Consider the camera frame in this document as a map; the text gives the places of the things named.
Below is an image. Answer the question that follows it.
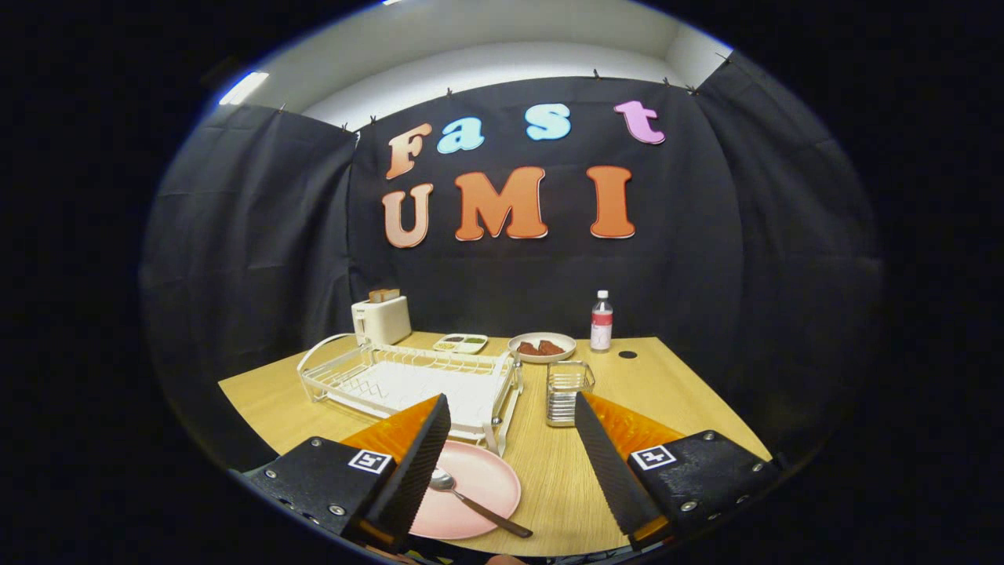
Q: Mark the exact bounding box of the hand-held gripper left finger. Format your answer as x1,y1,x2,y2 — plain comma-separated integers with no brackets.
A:
249,394,453,554

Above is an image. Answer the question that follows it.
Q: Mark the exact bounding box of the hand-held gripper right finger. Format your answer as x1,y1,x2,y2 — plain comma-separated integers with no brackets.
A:
575,391,781,550

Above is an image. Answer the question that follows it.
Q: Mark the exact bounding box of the pink plate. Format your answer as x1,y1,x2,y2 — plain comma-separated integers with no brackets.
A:
408,440,522,541

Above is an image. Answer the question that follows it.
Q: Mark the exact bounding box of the metal spoon with brown handle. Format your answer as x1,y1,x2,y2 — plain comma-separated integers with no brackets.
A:
429,468,534,539

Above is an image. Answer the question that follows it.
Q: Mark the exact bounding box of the white wire dish rack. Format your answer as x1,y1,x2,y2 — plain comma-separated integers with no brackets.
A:
296,334,525,457

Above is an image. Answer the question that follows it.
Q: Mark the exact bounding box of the metal wire basket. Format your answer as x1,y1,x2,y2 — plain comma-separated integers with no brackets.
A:
546,361,596,428

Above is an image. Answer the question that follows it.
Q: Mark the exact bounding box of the white plate with meat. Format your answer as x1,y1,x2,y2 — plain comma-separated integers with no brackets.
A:
507,332,577,364

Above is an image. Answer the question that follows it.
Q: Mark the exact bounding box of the white divided condiment dish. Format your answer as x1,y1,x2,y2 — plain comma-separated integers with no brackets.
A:
433,334,489,355

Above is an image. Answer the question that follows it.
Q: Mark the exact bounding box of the plastic bottle with red label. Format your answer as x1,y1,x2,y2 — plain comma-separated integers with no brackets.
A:
590,290,614,353

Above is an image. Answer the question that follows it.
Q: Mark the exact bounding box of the white toaster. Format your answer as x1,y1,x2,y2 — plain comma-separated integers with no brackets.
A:
351,296,413,347

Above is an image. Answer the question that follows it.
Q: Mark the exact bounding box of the black backdrop cloth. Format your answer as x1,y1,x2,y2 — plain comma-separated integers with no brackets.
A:
140,55,883,472

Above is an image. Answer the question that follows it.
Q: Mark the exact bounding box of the ceiling light panel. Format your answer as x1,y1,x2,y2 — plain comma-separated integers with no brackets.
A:
219,71,270,106

